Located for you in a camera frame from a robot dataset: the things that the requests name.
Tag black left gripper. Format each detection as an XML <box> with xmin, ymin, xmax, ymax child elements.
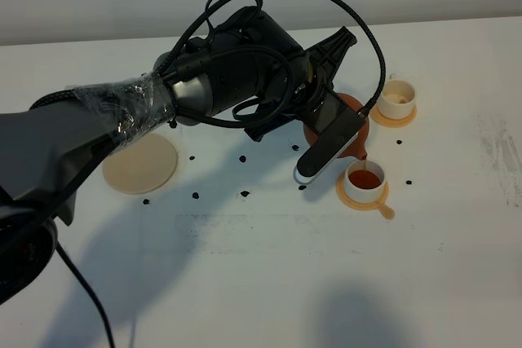
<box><xmin>162</xmin><ymin>7</ymin><xmax>357</xmax><ymax>142</ymax></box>

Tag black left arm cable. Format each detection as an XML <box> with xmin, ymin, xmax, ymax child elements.
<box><xmin>0</xmin><ymin>0</ymin><xmax>389</xmax><ymax>348</ymax></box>

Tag far white teacup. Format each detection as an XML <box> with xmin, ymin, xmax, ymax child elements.
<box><xmin>377</xmin><ymin>74</ymin><xmax>416</xmax><ymax>120</ymax></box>

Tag beige round teapot coaster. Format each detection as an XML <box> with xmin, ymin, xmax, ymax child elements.
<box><xmin>102</xmin><ymin>133</ymin><xmax>179</xmax><ymax>195</ymax></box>

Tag far orange saucer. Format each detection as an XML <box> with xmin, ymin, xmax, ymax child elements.
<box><xmin>370</xmin><ymin>94</ymin><xmax>417</xmax><ymax>128</ymax></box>

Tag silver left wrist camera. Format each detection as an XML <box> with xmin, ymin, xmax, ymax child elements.
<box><xmin>294</xmin><ymin>90</ymin><xmax>369</xmax><ymax>185</ymax></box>

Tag orange saucer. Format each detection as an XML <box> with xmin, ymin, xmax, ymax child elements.
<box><xmin>370</xmin><ymin>94</ymin><xmax>417</xmax><ymax>128</ymax></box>
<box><xmin>335</xmin><ymin>172</ymin><xmax>395</xmax><ymax>220</ymax></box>

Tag white teacup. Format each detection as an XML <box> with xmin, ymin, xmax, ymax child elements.
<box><xmin>377</xmin><ymin>74</ymin><xmax>416</xmax><ymax>120</ymax></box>
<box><xmin>343</xmin><ymin>159</ymin><xmax>387</xmax><ymax>204</ymax></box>

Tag near white teacup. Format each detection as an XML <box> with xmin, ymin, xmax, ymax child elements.
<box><xmin>343</xmin><ymin>159</ymin><xmax>387</xmax><ymax>204</ymax></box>

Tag near orange saucer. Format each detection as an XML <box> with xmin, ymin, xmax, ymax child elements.
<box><xmin>335</xmin><ymin>172</ymin><xmax>395</xmax><ymax>220</ymax></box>

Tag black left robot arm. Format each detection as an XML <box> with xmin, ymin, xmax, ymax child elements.
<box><xmin>1</xmin><ymin>7</ymin><xmax>362</xmax><ymax>301</ymax></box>

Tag brown clay teapot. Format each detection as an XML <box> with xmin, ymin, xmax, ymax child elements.
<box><xmin>303</xmin><ymin>92</ymin><xmax>371</xmax><ymax>161</ymax></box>

